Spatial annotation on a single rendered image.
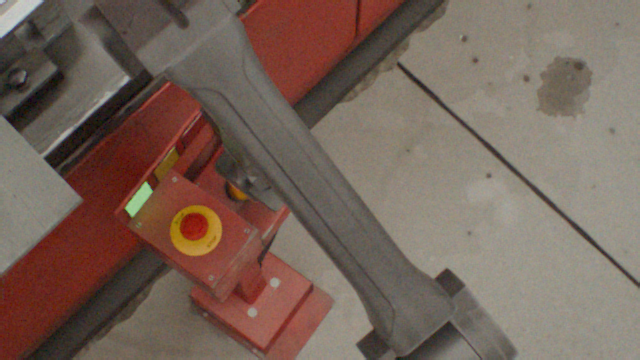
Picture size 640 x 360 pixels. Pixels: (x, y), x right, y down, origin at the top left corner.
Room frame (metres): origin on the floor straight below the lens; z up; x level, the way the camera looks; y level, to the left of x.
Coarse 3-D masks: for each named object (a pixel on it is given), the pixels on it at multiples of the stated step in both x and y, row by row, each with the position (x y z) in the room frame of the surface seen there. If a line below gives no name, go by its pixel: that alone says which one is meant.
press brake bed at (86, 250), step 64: (256, 0) 0.68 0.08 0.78; (320, 0) 0.76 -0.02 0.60; (384, 0) 0.89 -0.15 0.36; (320, 64) 0.76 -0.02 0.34; (128, 128) 0.49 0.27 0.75; (128, 192) 0.45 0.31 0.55; (64, 256) 0.35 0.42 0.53; (128, 256) 0.42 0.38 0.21; (0, 320) 0.25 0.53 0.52; (64, 320) 0.30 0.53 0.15
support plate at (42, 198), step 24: (0, 120) 0.41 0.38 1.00; (0, 144) 0.38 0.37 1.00; (24, 144) 0.38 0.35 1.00; (0, 168) 0.35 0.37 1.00; (24, 168) 0.35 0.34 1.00; (48, 168) 0.35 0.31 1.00; (0, 192) 0.32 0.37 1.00; (24, 192) 0.32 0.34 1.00; (48, 192) 0.32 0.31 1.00; (72, 192) 0.32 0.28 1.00; (0, 216) 0.29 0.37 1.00; (24, 216) 0.29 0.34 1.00; (48, 216) 0.29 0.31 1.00; (0, 240) 0.26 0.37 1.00; (24, 240) 0.26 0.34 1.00; (0, 264) 0.23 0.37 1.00
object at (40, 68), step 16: (32, 48) 0.55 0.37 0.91; (16, 64) 0.53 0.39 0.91; (32, 64) 0.53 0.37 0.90; (48, 64) 0.53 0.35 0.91; (0, 80) 0.51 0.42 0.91; (32, 80) 0.50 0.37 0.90; (48, 80) 0.50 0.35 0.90; (0, 96) 0.48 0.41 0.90; (16, 96) 0.48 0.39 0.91; (32, 96) 0.48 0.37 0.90; (0, 112) 0.46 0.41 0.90; (16, 112) 0.46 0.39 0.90
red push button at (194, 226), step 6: (186, 216) 0.33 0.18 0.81; (192, 216) 0.33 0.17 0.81; (198, 216) 0.33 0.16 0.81; (180, 222) 0.33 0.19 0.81; (186, 222) 0.33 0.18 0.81; (192, 222) 0.32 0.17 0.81; (198, 222) 0.32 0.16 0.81; (204, 222) 0.32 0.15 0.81; (180, 228) 0.32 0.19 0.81; (186, 228) 0.32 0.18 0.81; (192, 228) 0.32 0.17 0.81; (198, 228) 0.32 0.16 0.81; (204, 228) 0.32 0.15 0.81; (186, 234) 0.31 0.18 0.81; (192, 234) 0.31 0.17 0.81; (198, 234) 0.31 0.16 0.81; (204, 234) 0.31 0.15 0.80
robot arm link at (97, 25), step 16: (80, 16) 0.32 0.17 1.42; (96, 16) 0.32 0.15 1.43; (96, 32) 0.31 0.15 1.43; (112, 32) 0.31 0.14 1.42; (112, 48) 0.30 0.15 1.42; (128, 48) 0.30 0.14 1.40; (128, 64) 0.30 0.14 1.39; (208, 112) 0.31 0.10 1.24; (224, 144) 0.33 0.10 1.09; (240, 160) 0.31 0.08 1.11; (256, 176) 0.30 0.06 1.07
